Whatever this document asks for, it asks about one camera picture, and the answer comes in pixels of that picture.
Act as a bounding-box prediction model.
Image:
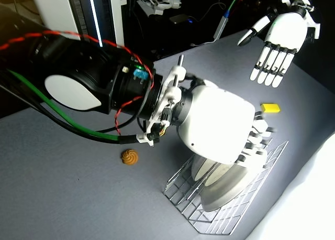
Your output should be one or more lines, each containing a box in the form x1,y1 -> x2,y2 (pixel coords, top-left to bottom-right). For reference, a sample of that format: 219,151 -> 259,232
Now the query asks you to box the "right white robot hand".
172,79 -> 277,171

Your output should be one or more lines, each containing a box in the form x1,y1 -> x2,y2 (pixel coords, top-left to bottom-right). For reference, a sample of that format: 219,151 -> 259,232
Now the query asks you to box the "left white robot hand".
237,12 -> 309,89

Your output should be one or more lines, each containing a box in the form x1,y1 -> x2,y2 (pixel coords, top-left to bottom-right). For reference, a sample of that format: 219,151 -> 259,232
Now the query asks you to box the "white plate black rim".
191,155 -> 223,188

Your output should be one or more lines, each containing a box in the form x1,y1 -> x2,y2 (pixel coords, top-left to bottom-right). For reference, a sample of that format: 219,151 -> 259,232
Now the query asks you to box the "white plate with smudge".
200,148 -> 268,212

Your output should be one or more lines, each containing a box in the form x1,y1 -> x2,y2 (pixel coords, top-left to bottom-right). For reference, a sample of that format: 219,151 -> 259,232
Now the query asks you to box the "yellow rectangular block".
260,103 -> 281,114

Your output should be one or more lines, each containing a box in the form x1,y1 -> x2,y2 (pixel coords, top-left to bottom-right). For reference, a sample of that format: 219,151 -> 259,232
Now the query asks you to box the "orange swirl cookie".
120,149 -> 139,166

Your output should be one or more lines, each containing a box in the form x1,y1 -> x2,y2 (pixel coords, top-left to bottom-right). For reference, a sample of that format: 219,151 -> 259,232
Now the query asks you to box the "black box with blue light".
169,14 -> 194,25

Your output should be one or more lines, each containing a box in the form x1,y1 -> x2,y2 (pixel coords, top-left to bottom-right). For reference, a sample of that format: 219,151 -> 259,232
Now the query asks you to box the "white mechanical device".
137,0 -> 183,17

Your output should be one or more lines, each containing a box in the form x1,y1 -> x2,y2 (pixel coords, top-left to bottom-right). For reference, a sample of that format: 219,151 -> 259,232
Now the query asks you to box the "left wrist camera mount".
281,0 -> 321,45

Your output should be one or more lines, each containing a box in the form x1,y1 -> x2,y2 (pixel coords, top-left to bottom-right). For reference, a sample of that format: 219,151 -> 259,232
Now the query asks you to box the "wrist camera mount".
281,0 -> 321,45
136,55 -> 196,148

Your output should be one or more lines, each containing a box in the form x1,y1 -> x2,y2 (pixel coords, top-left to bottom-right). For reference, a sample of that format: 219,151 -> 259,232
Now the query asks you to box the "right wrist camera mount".
136,55 -> 196,148

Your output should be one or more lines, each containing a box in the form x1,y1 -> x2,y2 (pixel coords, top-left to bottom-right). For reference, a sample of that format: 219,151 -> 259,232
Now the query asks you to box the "grey cable adapter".
213,10 -> 231,40

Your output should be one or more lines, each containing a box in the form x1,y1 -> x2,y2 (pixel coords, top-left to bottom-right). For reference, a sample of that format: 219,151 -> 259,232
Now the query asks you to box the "silver wire plate rack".
163,139 -> 289,236

